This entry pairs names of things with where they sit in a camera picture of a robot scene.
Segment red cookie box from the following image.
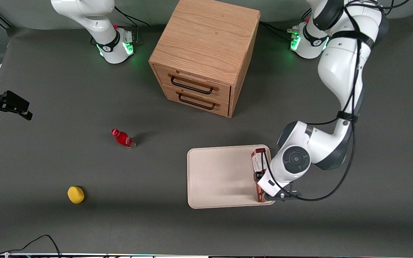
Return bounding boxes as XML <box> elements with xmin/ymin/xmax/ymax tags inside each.
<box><xmin>251</xmin><ymin>148</ymin><xmax>269</xmax><ymax>203</ymax></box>

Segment beige rectangular tray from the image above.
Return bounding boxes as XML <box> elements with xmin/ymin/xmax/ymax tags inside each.
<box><xmin>187</xmin><ymin>144</ymin><xmax>277</xmax><ymax>209</ymax></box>

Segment wooden drawer front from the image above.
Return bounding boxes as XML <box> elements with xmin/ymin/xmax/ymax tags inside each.
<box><xmin>161</xmin><ymin>84</ymin><xmax>231</xmax><ymax>118</ymax></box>
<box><xmin>153</xmin><ymin>64</ymin><xmax>232</xmax><ymax>105</ymax></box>

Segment yellow lemon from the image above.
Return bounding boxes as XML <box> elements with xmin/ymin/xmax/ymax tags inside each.
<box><xmin>67</xmin><ymin>186</ymin><xmax>85</xmax><ymax>204</ymax></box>

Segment red plastic bottle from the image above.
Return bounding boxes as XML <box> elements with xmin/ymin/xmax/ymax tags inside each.
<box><xmin>111</xmin><ymin>128</ymin><xmax>136</xmax><ymax>150</ymax></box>

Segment wooden two-drawer cabinet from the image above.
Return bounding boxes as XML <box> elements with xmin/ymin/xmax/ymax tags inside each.
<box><xmin>148</xmin><ymin>0</ymin><xmax>261</xmax><ymax>118</ymax></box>

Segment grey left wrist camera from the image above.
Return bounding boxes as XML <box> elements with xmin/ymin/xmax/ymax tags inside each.
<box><xmin>264</xmin><ymin>191</ymin><xmax>302</xmax><ymax>202</ymax></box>

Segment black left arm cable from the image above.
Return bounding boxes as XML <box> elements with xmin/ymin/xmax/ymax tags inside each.
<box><xmin>262</xmin><ymin>0</ymin><xmax>409</xmax><ymax>202</ymax></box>

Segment black aluminium frame rail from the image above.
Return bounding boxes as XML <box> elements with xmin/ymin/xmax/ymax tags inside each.
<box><xmin>0</xmin><ymin>9</ymin><xmax>14</xmax><ymax>30</ymax></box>

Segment black drawer handle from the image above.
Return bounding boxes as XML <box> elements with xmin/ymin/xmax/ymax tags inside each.
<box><xmin>175</xmin><ymin>91</ymin><xmax>221</xmax><ymax>110</ymax></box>
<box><xmin>168</xmin><ymin>73</ymin><xmax>220</xmax><ymax>95</ymax></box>

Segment black table edge cable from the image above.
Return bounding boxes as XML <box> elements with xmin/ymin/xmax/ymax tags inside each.
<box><xmin>0</xmin><ymin>234</ymin><xmax>62</xmax><ymax>258</ymax></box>

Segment black right base cables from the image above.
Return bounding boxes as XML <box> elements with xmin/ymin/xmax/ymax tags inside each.
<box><xmin>90</xmin><ymin>5</ymin><xmax>150</xmax><ymax>47</ymax></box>

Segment black base cables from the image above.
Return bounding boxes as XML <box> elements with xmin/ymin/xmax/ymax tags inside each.
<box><xmin>260</xmin><ymin>10</ymin><xmax>313</xmax><ymax>43</ymax></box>
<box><xmin>90</xmin><ymin>5</ymin><xmax>150</xmax><ymax>47</ymax></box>

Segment black left base cables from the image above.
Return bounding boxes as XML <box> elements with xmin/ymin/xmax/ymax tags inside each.
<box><xmin>260</xmin><ymin>10</ymin><xmax>313</xmax><ymax>43</ymax></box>

